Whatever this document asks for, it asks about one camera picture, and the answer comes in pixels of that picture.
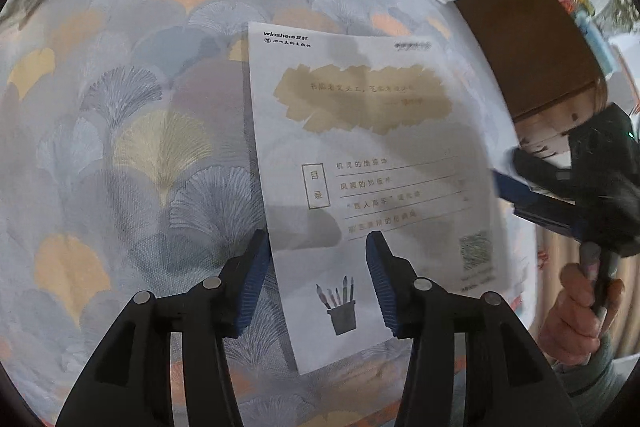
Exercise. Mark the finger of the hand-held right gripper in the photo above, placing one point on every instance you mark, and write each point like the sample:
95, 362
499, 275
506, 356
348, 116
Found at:
530, 202
540, 169

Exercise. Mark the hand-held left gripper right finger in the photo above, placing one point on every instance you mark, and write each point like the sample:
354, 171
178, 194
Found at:
382, 282

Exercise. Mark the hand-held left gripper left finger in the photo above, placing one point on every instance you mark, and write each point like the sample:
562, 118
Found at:
255, 277

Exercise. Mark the white book with brush pot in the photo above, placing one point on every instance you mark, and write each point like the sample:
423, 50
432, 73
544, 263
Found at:
375, 147

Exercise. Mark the person's right forearm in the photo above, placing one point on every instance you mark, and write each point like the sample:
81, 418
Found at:
595, 382

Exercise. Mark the person's right hand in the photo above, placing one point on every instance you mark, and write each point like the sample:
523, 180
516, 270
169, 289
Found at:
570, 322

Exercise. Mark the brown wooden cabinet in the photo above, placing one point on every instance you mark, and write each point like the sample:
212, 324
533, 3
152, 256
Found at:
530, 47

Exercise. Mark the ginkgo leaf patterned tablecloth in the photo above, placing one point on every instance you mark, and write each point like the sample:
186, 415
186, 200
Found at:
150, 132

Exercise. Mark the green leafy plant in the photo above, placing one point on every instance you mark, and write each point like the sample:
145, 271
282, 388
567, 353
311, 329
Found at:
622, 4

